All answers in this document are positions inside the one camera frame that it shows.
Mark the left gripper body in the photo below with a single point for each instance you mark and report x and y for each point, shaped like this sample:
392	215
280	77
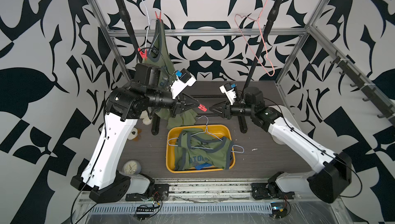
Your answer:
178	104

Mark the yellow plastic tray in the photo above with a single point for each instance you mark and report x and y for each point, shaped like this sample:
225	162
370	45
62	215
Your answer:
170	162

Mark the white wire hanger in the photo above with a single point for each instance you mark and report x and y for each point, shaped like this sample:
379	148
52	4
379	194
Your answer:
149	23

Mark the white plush toy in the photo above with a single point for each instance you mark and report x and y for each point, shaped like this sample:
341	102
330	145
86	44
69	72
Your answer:
145	118

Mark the black wall hook rail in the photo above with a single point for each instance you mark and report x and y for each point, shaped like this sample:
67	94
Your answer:
362	83

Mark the white plastic bin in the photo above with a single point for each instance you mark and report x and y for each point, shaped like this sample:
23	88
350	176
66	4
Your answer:
290	119

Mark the brown white plush piece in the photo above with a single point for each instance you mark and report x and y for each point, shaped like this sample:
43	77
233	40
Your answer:
135	134

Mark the green tank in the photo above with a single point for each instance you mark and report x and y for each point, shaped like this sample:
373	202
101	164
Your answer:
191	153
158	55

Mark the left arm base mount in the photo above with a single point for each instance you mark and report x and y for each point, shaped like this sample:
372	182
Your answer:
148	191

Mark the blue wire hanger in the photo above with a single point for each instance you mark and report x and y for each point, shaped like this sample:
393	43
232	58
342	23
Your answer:
215	133

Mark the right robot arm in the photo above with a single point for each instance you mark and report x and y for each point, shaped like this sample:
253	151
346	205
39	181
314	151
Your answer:
330	174

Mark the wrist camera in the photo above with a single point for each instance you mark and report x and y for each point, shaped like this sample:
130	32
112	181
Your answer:
230	90
183	79

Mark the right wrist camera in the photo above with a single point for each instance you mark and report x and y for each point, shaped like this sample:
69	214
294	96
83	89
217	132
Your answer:
230	90

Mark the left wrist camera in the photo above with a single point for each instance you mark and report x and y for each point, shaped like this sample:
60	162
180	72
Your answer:
183	79

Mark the blue tank top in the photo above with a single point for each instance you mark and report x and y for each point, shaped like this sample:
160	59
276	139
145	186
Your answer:
203	166

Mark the small circuit board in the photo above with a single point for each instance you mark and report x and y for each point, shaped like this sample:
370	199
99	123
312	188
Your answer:
280	210
143	212

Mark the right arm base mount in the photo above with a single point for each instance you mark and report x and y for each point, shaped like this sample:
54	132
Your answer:
264	190

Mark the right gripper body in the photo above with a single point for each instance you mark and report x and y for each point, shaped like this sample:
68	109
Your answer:
232	109

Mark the pink wire hanger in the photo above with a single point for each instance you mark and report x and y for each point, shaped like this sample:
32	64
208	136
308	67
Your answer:
256	55

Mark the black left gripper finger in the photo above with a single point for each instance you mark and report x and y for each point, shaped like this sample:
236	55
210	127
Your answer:
188	112
188	100

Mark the small round clock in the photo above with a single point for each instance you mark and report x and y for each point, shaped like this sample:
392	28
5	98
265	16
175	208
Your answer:
132	167

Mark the small circuit board right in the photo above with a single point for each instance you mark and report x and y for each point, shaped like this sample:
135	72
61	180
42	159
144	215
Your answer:
280	210

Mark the red clothespin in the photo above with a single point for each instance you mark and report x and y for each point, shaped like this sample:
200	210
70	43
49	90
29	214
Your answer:
158	15
202	107
143	53

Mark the small circuit board left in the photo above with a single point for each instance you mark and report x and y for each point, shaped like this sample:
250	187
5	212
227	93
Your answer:
143	212

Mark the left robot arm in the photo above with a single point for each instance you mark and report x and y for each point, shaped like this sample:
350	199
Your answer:
101	178

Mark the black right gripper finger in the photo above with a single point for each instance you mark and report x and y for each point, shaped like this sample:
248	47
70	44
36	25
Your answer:
219	106
219	113

